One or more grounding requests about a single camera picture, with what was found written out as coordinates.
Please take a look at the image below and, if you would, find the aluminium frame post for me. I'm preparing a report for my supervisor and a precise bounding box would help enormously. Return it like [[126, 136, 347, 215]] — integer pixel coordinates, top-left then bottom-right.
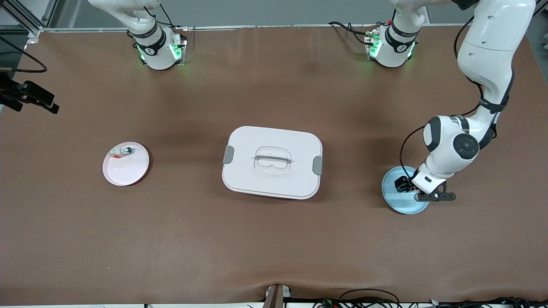
[[0, 0, 60, 43]]

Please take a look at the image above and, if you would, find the white lidded storage box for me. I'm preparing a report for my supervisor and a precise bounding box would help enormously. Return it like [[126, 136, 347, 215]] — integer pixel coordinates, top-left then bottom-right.
[[222, 126, 323, 200]]

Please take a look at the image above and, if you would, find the black cable bundle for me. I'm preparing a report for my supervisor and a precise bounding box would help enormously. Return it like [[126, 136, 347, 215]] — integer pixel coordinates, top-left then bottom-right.
[[313, 289, 548, 308]]

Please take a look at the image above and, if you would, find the brown table mat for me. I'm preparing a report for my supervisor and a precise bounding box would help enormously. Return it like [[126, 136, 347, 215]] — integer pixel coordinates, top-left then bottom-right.
[[0, 25, 548, 305]]

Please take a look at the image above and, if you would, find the aluminium table edge rail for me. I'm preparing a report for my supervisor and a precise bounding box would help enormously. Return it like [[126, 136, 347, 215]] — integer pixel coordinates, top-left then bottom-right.
[[41, 24, 471, 34]]

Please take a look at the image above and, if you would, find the light blue round plate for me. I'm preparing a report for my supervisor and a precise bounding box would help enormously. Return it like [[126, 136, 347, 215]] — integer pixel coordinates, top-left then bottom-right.
[[381, 166, 432, 215]]

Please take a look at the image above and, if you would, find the pink round plate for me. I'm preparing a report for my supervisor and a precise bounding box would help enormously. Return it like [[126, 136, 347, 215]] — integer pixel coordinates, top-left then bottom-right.
[[102, 142, 150, 187]]

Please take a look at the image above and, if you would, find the black cable at arm base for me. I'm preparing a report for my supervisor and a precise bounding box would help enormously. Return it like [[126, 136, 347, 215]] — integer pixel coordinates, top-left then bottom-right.
[[328, 21, 379, 45]]

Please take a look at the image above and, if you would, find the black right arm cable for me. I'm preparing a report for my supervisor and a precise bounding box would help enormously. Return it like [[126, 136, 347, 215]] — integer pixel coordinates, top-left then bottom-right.
[[0, 36, 48, 73]]

